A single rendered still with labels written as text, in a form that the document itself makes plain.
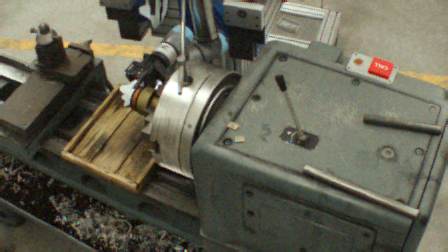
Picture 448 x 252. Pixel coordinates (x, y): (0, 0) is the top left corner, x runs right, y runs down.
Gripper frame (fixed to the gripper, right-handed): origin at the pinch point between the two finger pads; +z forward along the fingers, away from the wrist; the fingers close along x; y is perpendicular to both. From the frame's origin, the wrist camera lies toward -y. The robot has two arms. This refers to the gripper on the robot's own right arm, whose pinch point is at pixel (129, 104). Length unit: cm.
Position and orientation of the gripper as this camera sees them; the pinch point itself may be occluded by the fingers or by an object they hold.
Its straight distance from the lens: 176.4
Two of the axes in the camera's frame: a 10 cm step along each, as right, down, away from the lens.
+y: -8.8, -3.1, 3.6
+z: -4.7, 6.7, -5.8
